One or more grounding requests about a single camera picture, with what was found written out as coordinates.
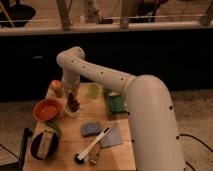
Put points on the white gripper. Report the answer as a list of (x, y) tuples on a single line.
[(71, 86)]

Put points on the dark purple grape bunch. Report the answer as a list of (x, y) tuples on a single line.
[(72, 103)]

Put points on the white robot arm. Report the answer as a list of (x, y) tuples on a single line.
[(151, 115)]

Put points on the white paper cup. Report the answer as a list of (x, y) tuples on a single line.
[(69, 113)]

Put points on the orange topped bottle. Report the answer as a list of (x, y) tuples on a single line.
[(56, 86)]

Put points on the orange bowl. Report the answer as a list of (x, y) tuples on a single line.
[(46, 109)]

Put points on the yellow item on board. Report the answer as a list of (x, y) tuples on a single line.
[(113, 94)]

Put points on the green pepper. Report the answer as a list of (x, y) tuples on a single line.
[(55, 127)]

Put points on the blue sponge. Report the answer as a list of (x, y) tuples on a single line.
[(90, 129)]

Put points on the green cutting board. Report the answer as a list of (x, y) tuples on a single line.
[(116, 104)]

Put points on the black bowl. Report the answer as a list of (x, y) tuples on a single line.
[(36, 142)]

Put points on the beige sandwich block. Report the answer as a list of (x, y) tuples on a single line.
[(45, 144)]

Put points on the black stand left of table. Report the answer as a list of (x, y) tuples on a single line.
[(26, 134)]

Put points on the grey blue cloth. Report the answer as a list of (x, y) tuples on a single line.
[(113, 137)]

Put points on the white black brush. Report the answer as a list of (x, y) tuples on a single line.
[(80, 158)]

